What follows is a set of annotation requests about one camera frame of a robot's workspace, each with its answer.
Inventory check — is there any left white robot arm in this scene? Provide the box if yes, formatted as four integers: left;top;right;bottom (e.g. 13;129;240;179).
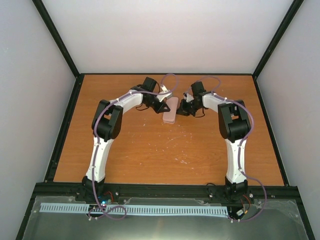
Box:
82;77;173;202

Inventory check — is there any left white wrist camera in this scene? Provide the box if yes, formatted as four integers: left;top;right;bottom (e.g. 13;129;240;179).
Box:
156;84;173;102

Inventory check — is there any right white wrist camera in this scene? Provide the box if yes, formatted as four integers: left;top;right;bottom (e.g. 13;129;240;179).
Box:
183;92;194;103

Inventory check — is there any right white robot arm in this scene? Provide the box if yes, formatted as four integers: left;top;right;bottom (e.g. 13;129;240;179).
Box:
176;81;252;201

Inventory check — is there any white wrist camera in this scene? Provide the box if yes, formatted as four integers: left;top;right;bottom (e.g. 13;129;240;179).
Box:
156;84;173;102
183;92;194;103

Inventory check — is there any light blue slotted cable duct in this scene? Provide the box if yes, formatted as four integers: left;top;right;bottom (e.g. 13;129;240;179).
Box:
39;203;228;218

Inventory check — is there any metal base plate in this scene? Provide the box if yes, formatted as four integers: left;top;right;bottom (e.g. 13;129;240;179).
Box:
22;196;307;240

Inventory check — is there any black aluminium frame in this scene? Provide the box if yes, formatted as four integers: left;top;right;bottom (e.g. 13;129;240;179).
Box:
16;0;315;240

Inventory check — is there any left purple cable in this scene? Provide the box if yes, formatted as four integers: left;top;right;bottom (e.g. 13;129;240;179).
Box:
87;73;179;221

